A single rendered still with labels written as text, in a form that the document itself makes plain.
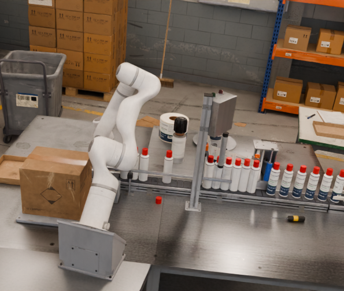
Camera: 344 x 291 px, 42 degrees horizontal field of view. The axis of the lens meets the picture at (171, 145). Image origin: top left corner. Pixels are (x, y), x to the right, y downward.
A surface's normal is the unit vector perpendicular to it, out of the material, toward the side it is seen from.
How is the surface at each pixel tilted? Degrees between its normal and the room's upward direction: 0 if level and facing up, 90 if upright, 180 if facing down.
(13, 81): 94
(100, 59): 89
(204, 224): 0
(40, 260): 0
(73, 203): 90
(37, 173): 90
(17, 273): 0
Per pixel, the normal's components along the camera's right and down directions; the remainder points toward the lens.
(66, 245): -0.25, 0.42
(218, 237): 0.09, -0.89
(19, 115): 0.07, 0.51
